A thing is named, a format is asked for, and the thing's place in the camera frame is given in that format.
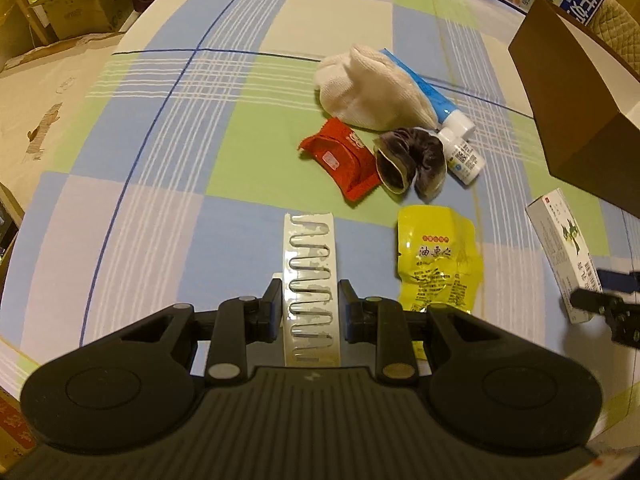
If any dark velvet scrunchie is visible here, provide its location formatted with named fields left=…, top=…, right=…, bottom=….
left=374, top=127, right=447, bottom=200

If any white medicine box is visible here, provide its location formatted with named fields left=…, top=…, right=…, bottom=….
left=526, top=189, right=608, bottom=325

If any brown storage box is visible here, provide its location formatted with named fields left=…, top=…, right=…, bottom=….
left=507, top=0, right=640, bottom=221

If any clear strip of hairpins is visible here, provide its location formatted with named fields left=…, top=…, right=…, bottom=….
left=281, top=212, right=346, bottom=367

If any plaid tablecloth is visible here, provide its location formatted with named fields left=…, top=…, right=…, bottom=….
left=0, top=0, right=640, bottom=441

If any yellow snack packet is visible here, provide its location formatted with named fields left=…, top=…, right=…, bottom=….
left=396, top=205, right=485, bottom=362

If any beige embroidered cloth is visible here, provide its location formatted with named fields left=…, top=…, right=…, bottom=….
left=0, top=32, right=126, bottom=201

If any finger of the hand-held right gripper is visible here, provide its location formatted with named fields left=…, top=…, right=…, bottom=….
left=571, top=287, right=640, bottom=347
left=596, top=267, right=640, bottom=292

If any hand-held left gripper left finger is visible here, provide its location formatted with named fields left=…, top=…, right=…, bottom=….
left=82, top=277, right=283, bottom=386

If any red fabric pouch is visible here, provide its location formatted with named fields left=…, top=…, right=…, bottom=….
left=298, top=117, right=381, bottom=204

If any blue cream tube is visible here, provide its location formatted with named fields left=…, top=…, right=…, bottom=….
left=378, top=48, right=476, bottom=138

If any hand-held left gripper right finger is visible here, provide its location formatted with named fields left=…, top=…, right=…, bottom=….
left=337, top=279, right=541, bottom=386

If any small white bottle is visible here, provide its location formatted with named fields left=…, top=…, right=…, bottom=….
left=437, top=127, right=487, bottom=186

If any quilted chair back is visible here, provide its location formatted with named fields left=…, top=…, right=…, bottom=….
left=585, top=0, right=640, bottom=86

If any white folded towel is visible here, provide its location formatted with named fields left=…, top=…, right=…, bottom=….
left=314, top=44, right=440, bottom=132

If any large cardboard box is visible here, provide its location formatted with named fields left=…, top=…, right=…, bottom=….
left=30, top=0, right=118, bottom=41

